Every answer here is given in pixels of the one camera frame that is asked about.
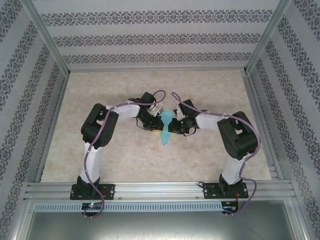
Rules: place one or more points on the grey metal sheet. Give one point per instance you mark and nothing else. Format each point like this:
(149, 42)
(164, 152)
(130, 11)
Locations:
(160, 227)

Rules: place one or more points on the aluminium frame post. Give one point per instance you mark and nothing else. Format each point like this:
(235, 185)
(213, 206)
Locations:
(50, 41)
(265, 37)

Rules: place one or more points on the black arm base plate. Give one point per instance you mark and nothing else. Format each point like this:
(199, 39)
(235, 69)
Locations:
(108, 192)
(211, 191)

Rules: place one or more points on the small green circuit board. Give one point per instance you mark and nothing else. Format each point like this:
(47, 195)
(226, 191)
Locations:
(92, 205)
(228, 207)

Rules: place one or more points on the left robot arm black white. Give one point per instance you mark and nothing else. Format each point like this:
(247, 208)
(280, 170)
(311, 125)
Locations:
(93, 165)

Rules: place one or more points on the aluminium frame cross bar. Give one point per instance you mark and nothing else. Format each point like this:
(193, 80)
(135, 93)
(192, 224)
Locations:
(157, 69)

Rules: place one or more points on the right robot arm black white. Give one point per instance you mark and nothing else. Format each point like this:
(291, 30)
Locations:
(232, 172)

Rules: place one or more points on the long aluminium mounting rail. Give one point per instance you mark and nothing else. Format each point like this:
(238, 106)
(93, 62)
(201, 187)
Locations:
(160, 190)

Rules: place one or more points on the light blue paper sheet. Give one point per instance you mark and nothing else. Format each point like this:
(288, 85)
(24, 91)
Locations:
(166, 136)

